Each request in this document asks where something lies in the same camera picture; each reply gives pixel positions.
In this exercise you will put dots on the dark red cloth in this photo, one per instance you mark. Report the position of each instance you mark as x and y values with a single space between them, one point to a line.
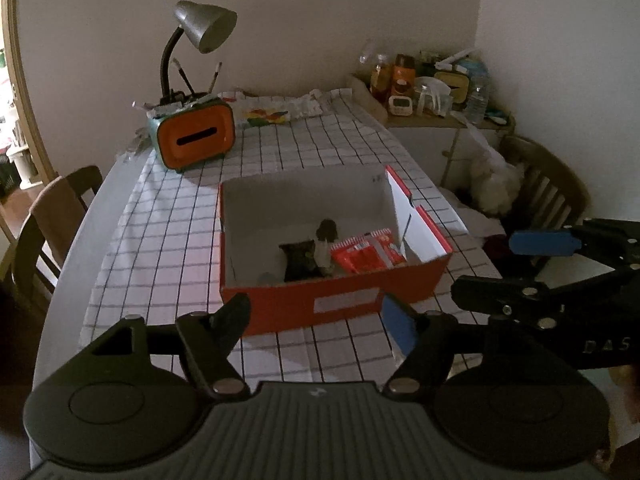
496 247

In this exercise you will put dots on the clear water bottle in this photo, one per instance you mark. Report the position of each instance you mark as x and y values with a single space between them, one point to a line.
477 95

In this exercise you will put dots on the crumpled colourful printed cloth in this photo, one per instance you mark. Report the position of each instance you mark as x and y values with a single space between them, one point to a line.
265 115

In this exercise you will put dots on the red snack packet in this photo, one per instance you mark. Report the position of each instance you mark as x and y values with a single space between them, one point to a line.
391 245
357 257

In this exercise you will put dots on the grey desk lamp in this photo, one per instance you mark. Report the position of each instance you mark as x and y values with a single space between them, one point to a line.
205 22

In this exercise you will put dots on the white cloth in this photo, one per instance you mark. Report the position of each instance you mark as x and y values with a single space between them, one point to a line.
477 220

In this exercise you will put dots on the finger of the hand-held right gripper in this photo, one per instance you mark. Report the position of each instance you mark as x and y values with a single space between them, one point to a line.
542 242
490 292

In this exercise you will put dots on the red and white cardboard box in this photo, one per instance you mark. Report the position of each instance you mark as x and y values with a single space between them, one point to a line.
300 305

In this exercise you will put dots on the cloth-covered wooden chair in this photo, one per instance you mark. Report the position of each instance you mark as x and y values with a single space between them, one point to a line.
50 230

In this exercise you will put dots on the white cabinet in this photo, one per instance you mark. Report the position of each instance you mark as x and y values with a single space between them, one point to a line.
425 145

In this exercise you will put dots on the amber glass bottle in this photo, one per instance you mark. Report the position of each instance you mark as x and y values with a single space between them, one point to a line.
380 79

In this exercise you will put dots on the yellow box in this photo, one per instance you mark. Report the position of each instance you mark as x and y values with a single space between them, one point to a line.
452 85

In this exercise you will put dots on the orange bottle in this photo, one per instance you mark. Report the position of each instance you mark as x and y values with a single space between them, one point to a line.
402 77

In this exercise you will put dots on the wooden slatted chair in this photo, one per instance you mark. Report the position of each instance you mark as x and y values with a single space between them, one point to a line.
547 185

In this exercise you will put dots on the clear plastic jug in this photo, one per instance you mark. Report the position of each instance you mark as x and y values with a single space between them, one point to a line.
430 96

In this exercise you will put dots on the orange tissue box organizer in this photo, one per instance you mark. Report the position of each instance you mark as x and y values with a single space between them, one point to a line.
195 135

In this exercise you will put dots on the black snack packet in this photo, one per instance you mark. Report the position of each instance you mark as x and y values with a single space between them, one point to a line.
300 260

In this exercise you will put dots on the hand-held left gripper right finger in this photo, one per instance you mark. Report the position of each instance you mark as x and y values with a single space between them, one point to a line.
400 325

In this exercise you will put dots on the checkered white tablecloth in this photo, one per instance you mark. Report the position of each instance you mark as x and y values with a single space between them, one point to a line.
175 240

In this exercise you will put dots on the white kitchen timer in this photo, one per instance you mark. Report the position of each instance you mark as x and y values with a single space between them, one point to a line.
400 105

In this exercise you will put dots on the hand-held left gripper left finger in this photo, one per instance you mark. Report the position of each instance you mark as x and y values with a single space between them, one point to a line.
232 317

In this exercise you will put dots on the small brown-capped bottle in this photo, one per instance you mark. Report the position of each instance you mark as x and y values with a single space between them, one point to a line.
325 240

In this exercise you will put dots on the white fluffy plush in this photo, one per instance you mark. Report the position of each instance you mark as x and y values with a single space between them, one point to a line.
495 185

